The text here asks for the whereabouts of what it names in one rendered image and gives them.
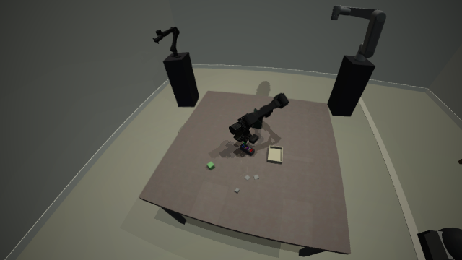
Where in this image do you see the beige rectangular tray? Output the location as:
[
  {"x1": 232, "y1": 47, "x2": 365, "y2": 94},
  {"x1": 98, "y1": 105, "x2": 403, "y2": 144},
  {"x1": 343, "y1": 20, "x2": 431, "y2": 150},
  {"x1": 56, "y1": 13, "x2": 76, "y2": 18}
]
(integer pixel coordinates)
[{"x1": 267, "y1": 146, "x2": 283, "y2": 165}]

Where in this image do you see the small green cube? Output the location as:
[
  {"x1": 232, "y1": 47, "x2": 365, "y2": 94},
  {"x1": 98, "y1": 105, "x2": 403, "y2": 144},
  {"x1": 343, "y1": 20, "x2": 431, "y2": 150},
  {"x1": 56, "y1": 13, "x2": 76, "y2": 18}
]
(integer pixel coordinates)
[{"x1": 207, "y1": 161, "x2": 214, "y2": 170}]

